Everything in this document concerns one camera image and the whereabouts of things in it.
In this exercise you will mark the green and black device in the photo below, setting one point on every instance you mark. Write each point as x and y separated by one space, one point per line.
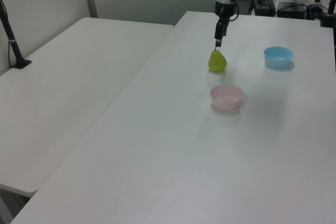
263 3

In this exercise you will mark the pink plastic bowl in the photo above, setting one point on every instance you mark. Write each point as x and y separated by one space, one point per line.
226 97

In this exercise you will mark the black camera stand pole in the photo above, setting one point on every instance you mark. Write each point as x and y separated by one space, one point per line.
11 40

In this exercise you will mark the black electronics box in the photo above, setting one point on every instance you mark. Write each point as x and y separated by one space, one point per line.
291 9

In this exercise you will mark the blue plastic bowl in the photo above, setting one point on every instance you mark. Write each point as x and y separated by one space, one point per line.
278 56

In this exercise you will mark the green pear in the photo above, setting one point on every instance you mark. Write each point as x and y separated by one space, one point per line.
217 61

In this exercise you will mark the black clamp stand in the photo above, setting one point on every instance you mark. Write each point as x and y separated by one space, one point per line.
329 6

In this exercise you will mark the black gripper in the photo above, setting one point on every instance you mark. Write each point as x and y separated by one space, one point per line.
225 9

